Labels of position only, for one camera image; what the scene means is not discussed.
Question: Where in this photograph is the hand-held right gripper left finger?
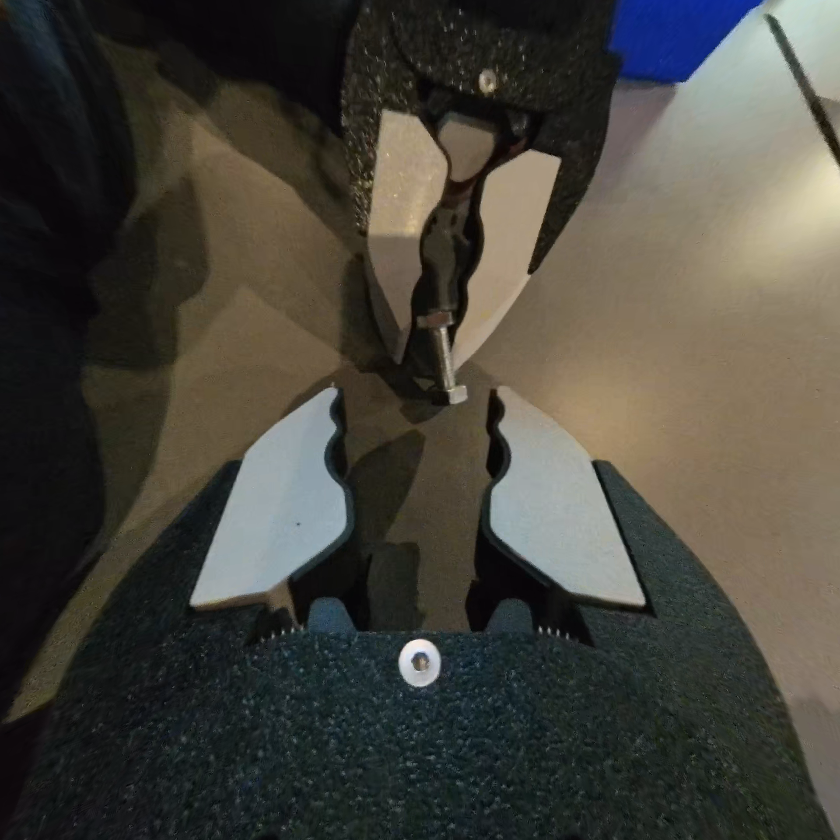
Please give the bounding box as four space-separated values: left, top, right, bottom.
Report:
189 386 358 614

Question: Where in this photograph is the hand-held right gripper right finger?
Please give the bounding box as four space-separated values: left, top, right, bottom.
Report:
481 385 648 610

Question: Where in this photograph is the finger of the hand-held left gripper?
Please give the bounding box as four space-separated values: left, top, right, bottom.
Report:
451 147 563 370
364 108 460 366

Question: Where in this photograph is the steel hex bolt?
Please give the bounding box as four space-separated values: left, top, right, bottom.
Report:
416 312 460 395

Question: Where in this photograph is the blue plastic bin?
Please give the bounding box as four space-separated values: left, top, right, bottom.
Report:
613 0 765 83

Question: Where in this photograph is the person's left forearm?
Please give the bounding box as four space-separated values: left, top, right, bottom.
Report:
141 0 352 135

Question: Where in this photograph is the navy printed hoodie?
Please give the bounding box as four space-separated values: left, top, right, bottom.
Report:
0 0 217 723

